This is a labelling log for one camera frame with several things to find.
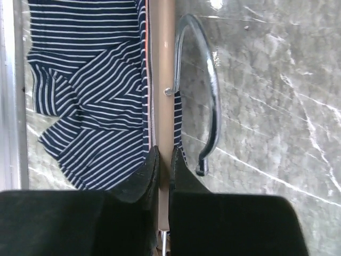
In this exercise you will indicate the beige clip hanger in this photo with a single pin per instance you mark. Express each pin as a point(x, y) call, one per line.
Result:
point(166, 39)

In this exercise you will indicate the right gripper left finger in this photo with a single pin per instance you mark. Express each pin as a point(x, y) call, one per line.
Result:
point(119, 221)

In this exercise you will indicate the navy striped underwear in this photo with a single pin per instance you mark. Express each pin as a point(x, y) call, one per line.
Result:
point(90, 67)

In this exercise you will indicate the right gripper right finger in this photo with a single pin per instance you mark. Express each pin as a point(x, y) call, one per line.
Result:
point(206, 223)

